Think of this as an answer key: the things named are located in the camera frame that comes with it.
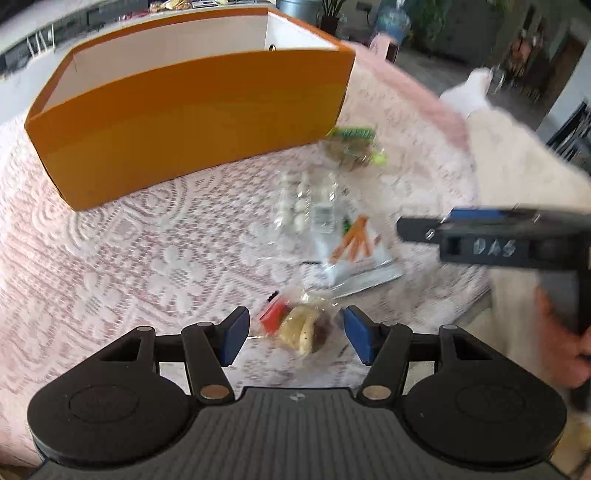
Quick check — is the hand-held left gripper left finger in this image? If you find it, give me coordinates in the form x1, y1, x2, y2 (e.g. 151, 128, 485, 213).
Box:
98, 305, 251, 406

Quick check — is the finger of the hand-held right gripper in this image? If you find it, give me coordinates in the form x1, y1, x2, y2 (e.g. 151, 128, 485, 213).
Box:
396, 217, 445, 246
449, 208, 539, 226

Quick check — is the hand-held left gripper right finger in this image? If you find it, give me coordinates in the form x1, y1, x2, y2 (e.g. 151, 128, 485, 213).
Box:
341, 305, 496, 407

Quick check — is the small clear mixed snack packet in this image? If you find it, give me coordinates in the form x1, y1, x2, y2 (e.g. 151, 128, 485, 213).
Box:
258, 290, 345, 356

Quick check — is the white packet with carrot print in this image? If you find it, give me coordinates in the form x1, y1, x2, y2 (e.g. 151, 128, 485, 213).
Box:
302, 214, 405, 299

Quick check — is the orange cardboard box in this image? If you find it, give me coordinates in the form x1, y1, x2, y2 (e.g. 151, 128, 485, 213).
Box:
25, 6, 356, 212

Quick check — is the person's right hand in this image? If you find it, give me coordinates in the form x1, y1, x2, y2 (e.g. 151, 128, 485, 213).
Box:
534, 287, 591, 389

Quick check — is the person's leg in white trousers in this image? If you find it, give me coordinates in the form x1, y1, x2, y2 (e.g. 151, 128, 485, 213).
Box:
464, 106, 591, 394

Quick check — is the clear packet with green label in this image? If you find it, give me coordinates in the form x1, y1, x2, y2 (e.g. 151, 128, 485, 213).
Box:
322, 126, 387, 169

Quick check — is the dark chair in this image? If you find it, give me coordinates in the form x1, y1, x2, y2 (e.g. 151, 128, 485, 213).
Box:
547, 99, 591, 172

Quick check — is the white lace tablecloth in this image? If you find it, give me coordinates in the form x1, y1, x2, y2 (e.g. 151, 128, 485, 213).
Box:
0, 41, 493, 468

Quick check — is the clear packet of white candies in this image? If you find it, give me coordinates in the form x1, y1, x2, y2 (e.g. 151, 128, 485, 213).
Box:
272, 170, 352, 236

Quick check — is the person's foot in white sock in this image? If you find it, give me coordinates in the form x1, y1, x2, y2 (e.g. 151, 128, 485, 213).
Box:
438, 66, 493, 114

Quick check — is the pink checkered tablecloth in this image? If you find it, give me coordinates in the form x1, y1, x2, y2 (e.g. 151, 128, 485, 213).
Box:
339, 39, 470, 149

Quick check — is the green trailing vine plant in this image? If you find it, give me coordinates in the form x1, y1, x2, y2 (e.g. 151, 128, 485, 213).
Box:
415, 0, 458, 42

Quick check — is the blue water jug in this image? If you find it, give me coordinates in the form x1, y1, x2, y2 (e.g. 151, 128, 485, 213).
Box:
376, 2, 412, 45

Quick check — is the tall leafy potted plant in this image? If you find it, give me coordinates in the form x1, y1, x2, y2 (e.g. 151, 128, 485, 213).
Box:
318, 0, 347, 33

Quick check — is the grey metal trash can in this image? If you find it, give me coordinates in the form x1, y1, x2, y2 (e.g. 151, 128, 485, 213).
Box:
276, 0, 324, 20

